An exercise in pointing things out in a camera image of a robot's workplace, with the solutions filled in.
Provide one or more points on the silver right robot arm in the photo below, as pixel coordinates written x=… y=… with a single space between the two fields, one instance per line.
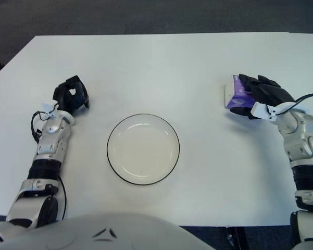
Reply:
x=299 y=140

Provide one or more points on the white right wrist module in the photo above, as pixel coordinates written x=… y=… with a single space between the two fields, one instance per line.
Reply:
x=259 y=110

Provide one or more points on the grey robot torso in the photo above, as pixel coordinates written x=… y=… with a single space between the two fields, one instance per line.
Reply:
x=106 y=234

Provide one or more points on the white plate with black rim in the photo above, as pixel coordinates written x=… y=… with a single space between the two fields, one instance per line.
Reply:
x=143 y=148

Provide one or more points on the purple tissue paper pack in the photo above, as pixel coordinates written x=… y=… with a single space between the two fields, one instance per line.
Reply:
x=237 y=96

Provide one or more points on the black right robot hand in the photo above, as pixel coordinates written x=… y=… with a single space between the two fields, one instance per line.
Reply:
x=270 y=93

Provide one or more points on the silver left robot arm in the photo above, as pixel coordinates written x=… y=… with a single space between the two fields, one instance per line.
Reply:
x=49 y=138

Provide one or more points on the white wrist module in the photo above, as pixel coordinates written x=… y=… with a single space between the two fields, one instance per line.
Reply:
x=259 y=110
x=48 y=107

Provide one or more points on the black table frame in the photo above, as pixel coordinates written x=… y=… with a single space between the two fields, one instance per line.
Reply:
x=237 y=238

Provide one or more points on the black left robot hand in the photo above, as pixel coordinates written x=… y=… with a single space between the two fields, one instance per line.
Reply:
x=66 y=96

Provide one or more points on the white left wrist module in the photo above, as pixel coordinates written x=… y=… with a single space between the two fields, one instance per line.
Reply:
x=48 y=107

